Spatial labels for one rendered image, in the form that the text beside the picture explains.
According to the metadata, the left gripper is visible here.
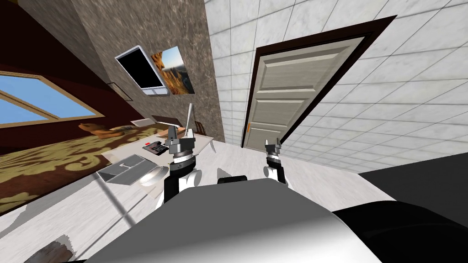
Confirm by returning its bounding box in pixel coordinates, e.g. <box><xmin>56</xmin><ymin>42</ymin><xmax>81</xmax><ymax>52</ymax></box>
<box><xmin>165</xmin><ymin>125</ymin><xmax>196</xmax><ymax>156</ymax></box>

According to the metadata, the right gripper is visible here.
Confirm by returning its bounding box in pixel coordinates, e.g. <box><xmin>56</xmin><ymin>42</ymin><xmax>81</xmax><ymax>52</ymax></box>
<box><xmin>265</xmin><ymin>137</ymin><xmax>282</xmax><ymax>156</ymax></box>

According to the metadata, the beige panelled door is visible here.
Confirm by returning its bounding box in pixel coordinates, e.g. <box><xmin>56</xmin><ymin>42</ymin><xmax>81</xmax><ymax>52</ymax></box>
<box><xmin>243</xmin><ymin>36</ymin><xmax>366</xmax><ymax>149</ymax></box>

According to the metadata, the white desk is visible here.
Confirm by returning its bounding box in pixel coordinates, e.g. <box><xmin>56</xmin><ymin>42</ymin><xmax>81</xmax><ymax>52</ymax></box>
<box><xmin>96</xmin><ymin>103</ymin><xmax>217</xmax><ymax>191</ymax></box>

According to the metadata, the landscape painting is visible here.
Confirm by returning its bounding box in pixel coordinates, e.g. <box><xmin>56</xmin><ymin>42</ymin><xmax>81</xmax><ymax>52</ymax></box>
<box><xmin>150</xmin><ymin>46</ymin><xmax>196</xmax><ymax>96</ymax></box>

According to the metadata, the white framed black picture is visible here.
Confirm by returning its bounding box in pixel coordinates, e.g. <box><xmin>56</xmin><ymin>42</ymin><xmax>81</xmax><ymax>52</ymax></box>
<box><xmin>115</xmin><ymin>45</ymin><xmax>170</xmax><ymax>97</ymax></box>

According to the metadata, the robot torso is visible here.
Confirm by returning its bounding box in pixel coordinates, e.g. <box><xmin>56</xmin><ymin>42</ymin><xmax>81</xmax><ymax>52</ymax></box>
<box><xmin>83</xmin><ymin>175</ymin><xmax>383</xmax><ymax>263</ymax></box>

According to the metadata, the green and brown patterned rug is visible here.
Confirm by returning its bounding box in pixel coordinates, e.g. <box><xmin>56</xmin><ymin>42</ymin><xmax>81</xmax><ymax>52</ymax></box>
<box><xmin>0</xmin><ymin>123</ymin><xmax>183</xmax><ymax>216</ymax></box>

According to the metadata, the wood framed window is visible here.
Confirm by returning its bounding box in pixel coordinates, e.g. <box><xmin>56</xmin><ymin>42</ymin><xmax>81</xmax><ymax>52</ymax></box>
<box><xmin>0</xmin><ymin>71</ymin><xmax>106</xmax><ymax>129</ymax></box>

